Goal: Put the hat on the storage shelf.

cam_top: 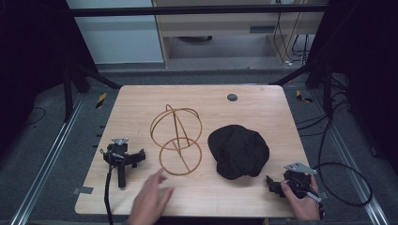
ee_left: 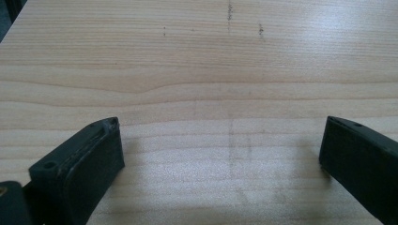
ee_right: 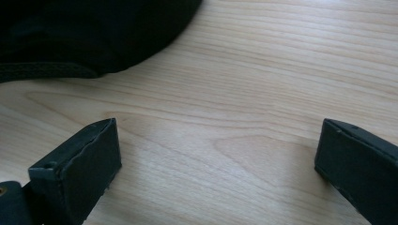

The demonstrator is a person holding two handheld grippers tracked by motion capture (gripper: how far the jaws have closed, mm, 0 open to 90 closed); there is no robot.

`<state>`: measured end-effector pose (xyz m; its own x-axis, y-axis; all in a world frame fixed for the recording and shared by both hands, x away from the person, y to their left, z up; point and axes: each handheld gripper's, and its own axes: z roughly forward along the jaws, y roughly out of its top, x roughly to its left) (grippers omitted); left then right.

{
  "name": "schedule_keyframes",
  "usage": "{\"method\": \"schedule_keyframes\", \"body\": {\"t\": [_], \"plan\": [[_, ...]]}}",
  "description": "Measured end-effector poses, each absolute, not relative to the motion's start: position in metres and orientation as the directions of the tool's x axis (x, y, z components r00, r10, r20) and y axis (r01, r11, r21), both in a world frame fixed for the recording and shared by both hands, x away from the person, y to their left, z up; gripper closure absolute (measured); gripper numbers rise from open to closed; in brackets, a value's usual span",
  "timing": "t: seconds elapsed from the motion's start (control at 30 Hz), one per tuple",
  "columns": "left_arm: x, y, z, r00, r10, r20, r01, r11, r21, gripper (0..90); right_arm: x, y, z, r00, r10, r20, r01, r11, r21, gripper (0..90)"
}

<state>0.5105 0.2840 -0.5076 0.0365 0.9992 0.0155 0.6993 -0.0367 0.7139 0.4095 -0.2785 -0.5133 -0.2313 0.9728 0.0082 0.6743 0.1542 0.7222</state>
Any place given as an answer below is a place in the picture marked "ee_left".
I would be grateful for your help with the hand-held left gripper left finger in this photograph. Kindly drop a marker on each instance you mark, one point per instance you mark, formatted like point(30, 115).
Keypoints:
point(82, 170)

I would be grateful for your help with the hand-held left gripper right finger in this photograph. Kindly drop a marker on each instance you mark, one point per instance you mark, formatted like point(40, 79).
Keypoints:
point(363, 162)

